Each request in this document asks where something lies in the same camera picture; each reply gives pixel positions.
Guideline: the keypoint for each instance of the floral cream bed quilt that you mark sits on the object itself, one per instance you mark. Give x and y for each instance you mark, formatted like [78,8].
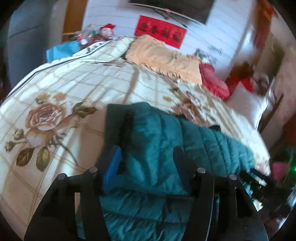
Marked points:
[53,121]

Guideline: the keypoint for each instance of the red wall hanging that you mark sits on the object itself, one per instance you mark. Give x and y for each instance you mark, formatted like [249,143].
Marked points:
[264,13]

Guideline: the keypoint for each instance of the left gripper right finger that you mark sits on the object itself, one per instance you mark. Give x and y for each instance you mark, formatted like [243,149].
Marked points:
[221,208]

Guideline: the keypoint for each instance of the white pillow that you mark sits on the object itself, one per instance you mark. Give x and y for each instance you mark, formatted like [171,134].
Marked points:
[250,105]

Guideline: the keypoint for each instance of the blue paper bag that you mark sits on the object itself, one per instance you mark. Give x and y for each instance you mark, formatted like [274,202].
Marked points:
[62,51]

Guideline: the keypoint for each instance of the dark green puffer jacket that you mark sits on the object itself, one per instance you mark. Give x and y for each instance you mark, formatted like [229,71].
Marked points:
[148,201]

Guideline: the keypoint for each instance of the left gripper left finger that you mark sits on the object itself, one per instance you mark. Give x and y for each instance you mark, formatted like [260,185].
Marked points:
[55,217]

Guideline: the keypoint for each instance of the orange fringed pillow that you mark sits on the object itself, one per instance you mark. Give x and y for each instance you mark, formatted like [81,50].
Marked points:
[153,54]

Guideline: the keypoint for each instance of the photo picture at headboard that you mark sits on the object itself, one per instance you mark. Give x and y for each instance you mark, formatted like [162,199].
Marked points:
[205,57]

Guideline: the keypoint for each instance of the black wall television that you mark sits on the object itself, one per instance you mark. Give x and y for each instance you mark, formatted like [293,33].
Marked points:
[194,10]

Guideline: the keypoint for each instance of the grey wardrobe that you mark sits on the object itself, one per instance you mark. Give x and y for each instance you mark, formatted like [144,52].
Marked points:
[27,38]

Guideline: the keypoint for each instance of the red ruffled pillow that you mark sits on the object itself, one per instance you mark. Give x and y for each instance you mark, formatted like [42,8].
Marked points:
[214,85]

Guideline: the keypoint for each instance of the plush toy with red hat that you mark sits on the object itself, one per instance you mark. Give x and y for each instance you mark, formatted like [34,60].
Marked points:
[106,32]

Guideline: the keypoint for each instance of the red banner with characters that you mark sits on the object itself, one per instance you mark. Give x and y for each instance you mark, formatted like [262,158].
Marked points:
[170,34]

